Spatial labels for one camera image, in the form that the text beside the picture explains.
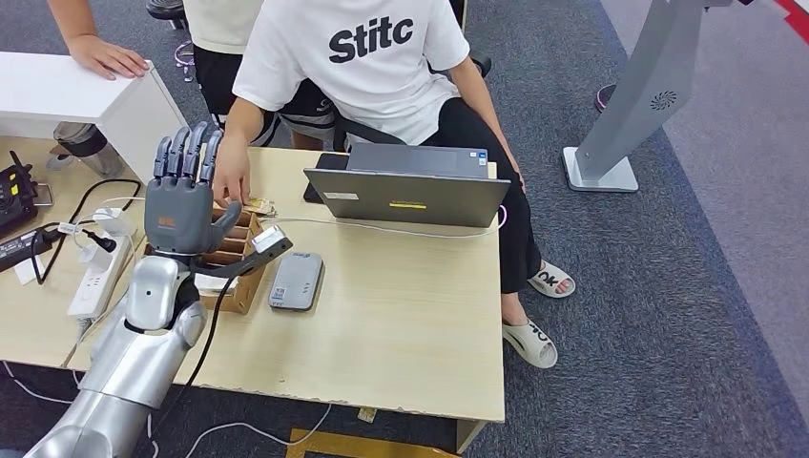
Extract large white charger adapter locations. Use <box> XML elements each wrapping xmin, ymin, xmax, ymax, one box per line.
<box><xmin>93</xmin><ymin>207</ymin><xmax>137</xmax><ymax>239</ymax></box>

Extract black round stool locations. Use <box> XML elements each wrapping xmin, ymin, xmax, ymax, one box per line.
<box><xmin>146</xmin><ymin>0</ymin><xmax>191</xmax><ymax>31</ymax></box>

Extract black power plug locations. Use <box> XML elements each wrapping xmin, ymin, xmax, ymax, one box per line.
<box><xmin>83</xmin><ymin>228</ymin><xmax>119</xmax><ymax>254</ymax></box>

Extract small white plug adapter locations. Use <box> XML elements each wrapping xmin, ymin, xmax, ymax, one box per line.
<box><xmin>78</xmin><ymin>242</ymin><xmax>112</xmax><ymax>273</ymax></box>

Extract black power brick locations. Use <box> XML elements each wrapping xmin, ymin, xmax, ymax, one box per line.
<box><xmin>0</xmin><ymin>222</ymin><xmax>65</xmax><ymax>274</ymax></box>

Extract white power strip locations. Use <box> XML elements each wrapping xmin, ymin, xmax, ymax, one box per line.
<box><xmin>68</xmin><ymin>230</ymin><xmax>137</xmax><ymax>321</ymax></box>

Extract yellow floor frame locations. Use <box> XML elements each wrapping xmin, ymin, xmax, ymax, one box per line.
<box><xmin>285</xmin><ymin>429</ymin><xmax>458</xmax><ymax>458</ymax></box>

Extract seated person's right hand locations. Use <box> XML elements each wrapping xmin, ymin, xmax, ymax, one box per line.
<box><xmin>211</xmin><ymin>133</ymin><xmax>252</xmax><ymax>209</ymax></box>

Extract white paper slip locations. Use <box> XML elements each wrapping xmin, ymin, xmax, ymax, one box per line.
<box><xmin>13</xmin><ymin>256</ymin><xmax>47</xmax><ymax>287</ymax></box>

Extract beige slipper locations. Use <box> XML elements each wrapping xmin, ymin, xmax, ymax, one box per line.
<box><xmin>502</xmin><ymin>318</ymin><xmax>559</xmax><ymax>370</ymax></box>
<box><xmin>528</xmin><ymin>260</ymin><xmax>577</xmax><ymax>300</ymax></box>

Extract cardboard compartment organizer box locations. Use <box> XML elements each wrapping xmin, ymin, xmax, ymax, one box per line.
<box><xmin>143</xmin><ymin>205</ymin><xmax>267</xmax><ymax>316</ymax></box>

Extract black power cable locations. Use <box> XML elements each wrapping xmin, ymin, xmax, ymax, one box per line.
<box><xmin>31</xmin><ymin>179</ymin><xmax>143</xmax><ymax>285</ymax></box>

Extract grey card reader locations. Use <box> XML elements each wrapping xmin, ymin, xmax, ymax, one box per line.
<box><xmin>267</xmin><ymin>252</ymin><xmax>325</xmax><ymax>313</ymax></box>

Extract clear plastic bottle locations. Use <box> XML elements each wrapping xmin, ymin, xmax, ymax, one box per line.
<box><xmin>53</xmin><ymin>122</ymin><xmax>128</xmax><ymax>179</ymax></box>

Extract standing person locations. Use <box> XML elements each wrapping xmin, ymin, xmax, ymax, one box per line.
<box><xmin>47</xmin><ymin>0</ymin><xmax>338</xmax><ymax>152</ymax></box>

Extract black phone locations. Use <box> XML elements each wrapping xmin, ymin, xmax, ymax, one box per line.
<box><xmin>303</xmin><ymin>153</ymin><xmax>351</xmax><ymax>205</ymax></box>

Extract dark round base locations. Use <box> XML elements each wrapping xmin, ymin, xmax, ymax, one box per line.
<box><xmin>594</xmin><ymin>83</ymin><xmax>618</xmax><ymax>116</ymax></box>

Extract standing person's right hand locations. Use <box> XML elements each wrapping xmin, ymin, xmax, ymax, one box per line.
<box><xmin>66</xmin><ymin>34</ymin><xmax>151</xmax><ymax>81</ymax></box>

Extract grey kiosk stand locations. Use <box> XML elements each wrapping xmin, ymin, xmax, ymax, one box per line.
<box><xmin>562</xmin><ymin>0</ymin><xmax>757</xmax><ymax>195</ymax></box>

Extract red floor strip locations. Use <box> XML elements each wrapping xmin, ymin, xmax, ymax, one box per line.
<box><xmin>772</xmin><ymin>0</ymin><xmax>809</xmax><ymax>47</ymax></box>

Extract white card sleeve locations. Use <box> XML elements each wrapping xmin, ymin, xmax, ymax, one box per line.
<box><xmin>194</xmin><ymin>273</ymin><xmax>239</xmax><ymax>295</ymax></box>

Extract white cabinet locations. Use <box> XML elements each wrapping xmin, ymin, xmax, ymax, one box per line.
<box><xmin>0</xmin><ymin>52</ymin><xmax>189</xmax><ymax>184</ymax></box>

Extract black camera bracket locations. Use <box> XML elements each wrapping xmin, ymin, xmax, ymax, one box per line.
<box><xmin>189</xmin><ymin>234</ymin><xmax>294</xmax><ymax>280</ymax></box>

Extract grey laptop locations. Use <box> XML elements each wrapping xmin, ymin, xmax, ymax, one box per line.
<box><xmin>304</xmin><ymin>142</ymin><xmax>512</xmax><ymax>229</ymax></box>

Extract white floor cable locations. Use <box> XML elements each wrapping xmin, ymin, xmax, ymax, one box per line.
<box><xmin>0</xmin><ymin>360</ymin><xmax>333</xmax><ymax>458</ymax></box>

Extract black controller device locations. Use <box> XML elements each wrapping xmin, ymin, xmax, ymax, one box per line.
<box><xmin>0</xmin><ymin>150</ymin><xmax>42</xmax><ymax>239</ymax></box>

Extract seated person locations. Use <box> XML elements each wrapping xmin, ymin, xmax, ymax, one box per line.
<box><xmin>211</xmin><ymin>0</ymin><xmax>577</xmax><ymax>370</ymax></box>

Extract crumpled clear wrapper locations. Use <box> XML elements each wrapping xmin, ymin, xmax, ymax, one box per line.
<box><xmin>242</xmin><ymin>197</ymin><xmax>280</xmax><ymax>219</ymax></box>

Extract black camera cable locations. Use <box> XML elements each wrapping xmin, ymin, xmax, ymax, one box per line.
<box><xmin>135</xmin><ymin>275</ymin><xmax>239</xmax><ymax>458</ymax></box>

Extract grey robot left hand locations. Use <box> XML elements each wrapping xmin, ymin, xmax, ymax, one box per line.
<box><xmin>143</xmin><ymin>121</ymin><xmax>243</xmax><ymax>258</ymax></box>

